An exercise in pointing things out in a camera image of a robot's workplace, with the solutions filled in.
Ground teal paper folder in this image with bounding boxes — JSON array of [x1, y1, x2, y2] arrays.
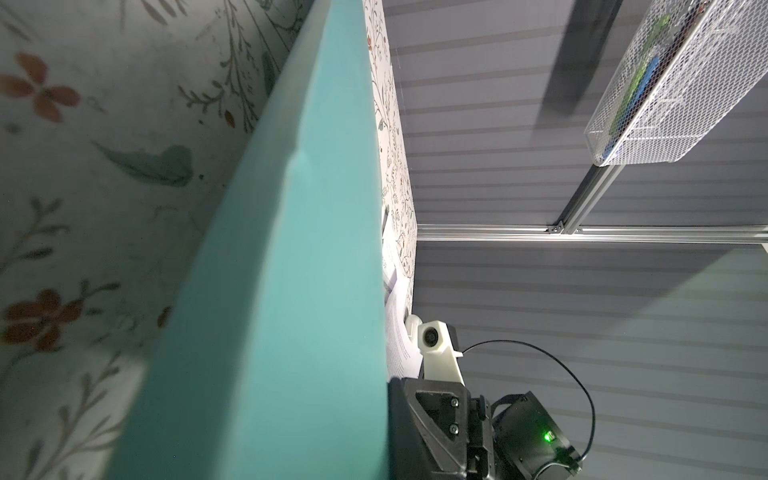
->
[[107, 1, 389, 479]]

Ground pens in white basket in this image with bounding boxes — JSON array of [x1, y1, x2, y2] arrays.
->
[[602, 14, 672, 158]]

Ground bottom white paper sheet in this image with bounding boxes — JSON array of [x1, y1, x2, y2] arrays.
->
[[382, 206, 399, 299]]

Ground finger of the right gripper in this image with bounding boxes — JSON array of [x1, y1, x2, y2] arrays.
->
[[388, 378, 480, 479]]

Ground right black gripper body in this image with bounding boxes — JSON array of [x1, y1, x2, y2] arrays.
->
[[467, 392, 582, 479]]

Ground aluminium frame rails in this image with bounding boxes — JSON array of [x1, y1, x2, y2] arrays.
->
[[417, 166, 767, 246]]

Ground printed English text sheet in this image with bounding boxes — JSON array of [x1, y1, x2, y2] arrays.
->
[[385, 279, 422, 378]]

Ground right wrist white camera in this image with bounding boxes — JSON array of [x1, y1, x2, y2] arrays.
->
[[405, 314, 465, 385]]

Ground white wire mesh basket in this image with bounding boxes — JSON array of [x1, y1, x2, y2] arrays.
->
[[585, 0, 767, 167]]

